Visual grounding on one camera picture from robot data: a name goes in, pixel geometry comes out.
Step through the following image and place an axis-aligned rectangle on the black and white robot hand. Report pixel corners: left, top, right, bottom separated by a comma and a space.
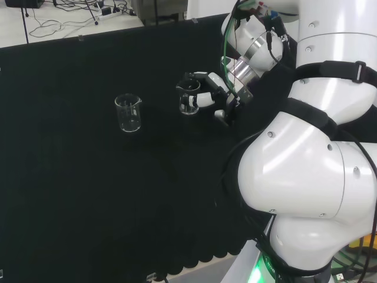
176, 71, 254, 127

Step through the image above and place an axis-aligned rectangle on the clear glass beaker with spout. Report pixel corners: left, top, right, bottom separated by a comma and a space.
176, 79, 201, 116
114, 93, 143, 134

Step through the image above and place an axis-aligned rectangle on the dark cabinet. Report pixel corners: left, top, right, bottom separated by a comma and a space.
131, 0, 190, 27

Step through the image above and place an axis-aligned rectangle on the white power strip with plugs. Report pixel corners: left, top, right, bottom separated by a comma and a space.
98, 8, 123, 21

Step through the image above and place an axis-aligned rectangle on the black tripod leg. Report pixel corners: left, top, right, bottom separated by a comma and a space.
83, 0, 100, 26

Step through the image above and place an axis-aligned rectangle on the black bench cloth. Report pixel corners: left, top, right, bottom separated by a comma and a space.
0, 13, 298, 283

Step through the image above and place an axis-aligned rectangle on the black tripod pole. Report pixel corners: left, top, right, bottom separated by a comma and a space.
19, 6, 31, 45

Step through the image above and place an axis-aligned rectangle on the black box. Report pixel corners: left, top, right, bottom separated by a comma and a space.
5, 0, 45, 9

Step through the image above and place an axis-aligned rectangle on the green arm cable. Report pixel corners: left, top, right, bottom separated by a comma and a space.
221, 0, 241, 103

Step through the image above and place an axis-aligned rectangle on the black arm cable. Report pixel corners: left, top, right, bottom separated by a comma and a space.
264, 16, 286, 65

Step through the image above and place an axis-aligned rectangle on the green floor cable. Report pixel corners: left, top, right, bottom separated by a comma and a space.
332, 240, 377, 277

